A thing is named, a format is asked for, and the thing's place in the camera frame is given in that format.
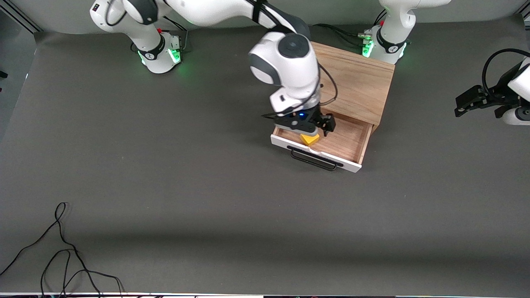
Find black arm wrist cable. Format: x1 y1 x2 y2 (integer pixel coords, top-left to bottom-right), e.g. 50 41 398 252
244 0 339 118
482 48 530 105

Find black left arm wrist cable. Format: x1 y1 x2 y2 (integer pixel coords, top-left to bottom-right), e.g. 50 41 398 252
482 48 530 105

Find black arm base cable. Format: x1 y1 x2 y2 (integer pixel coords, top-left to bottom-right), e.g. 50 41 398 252
154 6 189 53
313 8 388 48

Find thin black loose cable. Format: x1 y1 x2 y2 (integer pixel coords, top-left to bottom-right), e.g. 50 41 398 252
0 202 125 297

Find black right arm wrist cable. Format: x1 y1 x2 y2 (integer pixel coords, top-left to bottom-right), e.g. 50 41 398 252
244 0 339 118

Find grey metal frame rail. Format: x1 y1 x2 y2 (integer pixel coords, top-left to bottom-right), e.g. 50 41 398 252
0 6 43 34

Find white-fronted drawer with black handle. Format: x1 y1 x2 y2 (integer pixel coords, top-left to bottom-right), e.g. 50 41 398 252
271 112 373 173

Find dark grey table cloth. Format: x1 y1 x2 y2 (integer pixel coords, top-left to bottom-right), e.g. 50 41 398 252
0 14 530 297

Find black left arm base cable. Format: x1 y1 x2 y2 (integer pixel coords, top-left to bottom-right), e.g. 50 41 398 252
313 8 388 48

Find light wooden drawer cabinet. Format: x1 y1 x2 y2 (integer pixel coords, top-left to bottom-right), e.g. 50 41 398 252
308 40 396 134

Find black right arm base cable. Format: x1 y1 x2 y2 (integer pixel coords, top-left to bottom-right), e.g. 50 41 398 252
154 6 189 53

